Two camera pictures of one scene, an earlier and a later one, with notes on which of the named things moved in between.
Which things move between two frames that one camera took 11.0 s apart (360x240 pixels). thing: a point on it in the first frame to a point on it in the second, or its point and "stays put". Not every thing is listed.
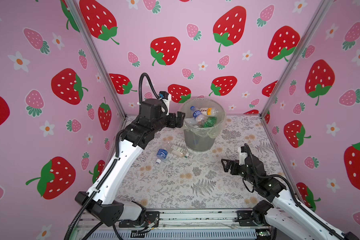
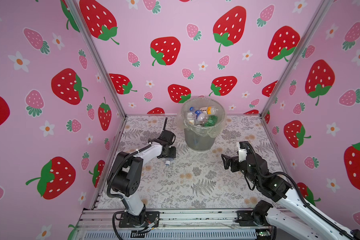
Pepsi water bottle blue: [198, 115] stays put
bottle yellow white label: [209, 111] stays put
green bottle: [210, 121] stays put
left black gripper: [178, 120] to [173, 153]
